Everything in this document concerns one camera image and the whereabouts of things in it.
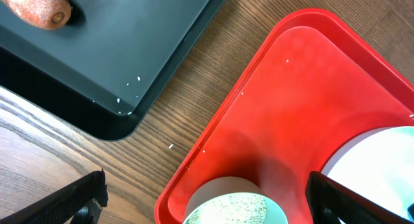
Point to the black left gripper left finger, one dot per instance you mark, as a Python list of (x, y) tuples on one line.
[(79, 202)]

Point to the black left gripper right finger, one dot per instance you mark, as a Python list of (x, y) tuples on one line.
[(330, 202)]

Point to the light blue bowl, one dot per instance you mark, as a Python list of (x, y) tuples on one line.
[(378, 165)]

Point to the green bowl of rice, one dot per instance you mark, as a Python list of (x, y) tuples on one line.
[(232, 200)]

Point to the orange carrot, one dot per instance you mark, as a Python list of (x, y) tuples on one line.
[(44, 14)]

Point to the black waste bin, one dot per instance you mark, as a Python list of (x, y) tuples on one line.
[(103, 70)]

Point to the red serving tray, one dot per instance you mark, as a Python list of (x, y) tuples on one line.
[(313, 85)]

